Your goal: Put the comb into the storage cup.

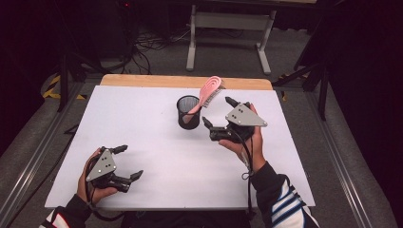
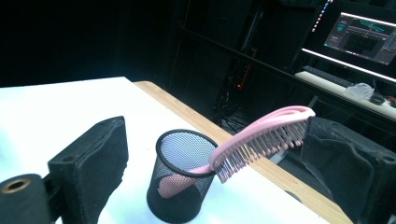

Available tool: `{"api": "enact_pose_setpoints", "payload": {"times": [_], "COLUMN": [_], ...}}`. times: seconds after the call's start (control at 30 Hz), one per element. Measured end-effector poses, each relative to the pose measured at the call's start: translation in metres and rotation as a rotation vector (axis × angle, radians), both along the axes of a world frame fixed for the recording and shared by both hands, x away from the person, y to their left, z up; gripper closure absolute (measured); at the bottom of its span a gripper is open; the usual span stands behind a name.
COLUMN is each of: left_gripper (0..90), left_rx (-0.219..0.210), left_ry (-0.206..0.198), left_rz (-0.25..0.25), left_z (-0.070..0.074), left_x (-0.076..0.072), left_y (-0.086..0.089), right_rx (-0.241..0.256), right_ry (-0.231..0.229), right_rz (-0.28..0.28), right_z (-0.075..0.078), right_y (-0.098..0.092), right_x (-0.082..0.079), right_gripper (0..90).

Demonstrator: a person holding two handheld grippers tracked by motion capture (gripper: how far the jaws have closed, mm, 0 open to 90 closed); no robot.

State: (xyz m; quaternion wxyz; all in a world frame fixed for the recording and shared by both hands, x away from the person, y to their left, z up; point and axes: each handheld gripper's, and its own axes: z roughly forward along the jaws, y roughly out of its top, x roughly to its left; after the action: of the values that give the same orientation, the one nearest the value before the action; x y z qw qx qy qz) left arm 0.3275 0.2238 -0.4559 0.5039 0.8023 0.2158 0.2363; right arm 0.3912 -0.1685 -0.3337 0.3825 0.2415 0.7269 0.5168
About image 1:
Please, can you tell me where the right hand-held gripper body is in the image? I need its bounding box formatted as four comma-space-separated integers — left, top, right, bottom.
209, 103, 268, 143

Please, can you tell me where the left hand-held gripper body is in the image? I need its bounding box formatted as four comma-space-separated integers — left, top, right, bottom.
86, 146, 131, 193

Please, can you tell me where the black mesh pen holder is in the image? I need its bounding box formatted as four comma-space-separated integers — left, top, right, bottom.
176, 95, 203, 130

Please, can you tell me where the pink hairbrush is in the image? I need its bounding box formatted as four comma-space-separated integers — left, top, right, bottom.
182, 75, 223, 124

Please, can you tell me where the person's left hand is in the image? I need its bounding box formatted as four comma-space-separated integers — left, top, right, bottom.
76, 148, 119, 205

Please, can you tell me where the person's right hand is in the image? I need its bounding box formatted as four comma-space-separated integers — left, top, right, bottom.
218, 104, 268, 174

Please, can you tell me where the white board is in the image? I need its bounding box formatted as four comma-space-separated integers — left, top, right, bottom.
45, 85, 317, 212

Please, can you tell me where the person's dark torso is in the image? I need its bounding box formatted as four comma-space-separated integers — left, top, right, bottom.
122, 209, 253, 228

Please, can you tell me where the wooden table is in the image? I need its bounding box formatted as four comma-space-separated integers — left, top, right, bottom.
100, 73, 274, 91

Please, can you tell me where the black metal stand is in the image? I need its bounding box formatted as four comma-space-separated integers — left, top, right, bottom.
272, 61, 331, 122
56, 51, 107, 113

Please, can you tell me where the yellow black hazard tape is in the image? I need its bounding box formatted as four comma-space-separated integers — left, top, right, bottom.
42, 74, 88, 101

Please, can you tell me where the right hand-held gripper cable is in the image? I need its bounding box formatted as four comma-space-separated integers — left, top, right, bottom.
232, 127, 259, 221

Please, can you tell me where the hand-held gripper cable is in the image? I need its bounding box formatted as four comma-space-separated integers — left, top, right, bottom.
85, 155, 125, 222
232, 127, 259, 221

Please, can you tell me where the left hand-held gripper cable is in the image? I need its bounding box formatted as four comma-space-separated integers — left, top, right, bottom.
85, 155, 125, 222

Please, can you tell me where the aluminium floor rail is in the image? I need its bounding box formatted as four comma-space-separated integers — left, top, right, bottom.
304, 90, 374, 228
0, 81, 87, 224

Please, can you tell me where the grey metal table frame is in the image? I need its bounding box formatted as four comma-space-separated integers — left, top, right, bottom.
185, 3, 278, 76

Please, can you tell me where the tangle of black cables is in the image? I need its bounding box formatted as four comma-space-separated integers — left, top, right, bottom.
118, 27, 193, 75

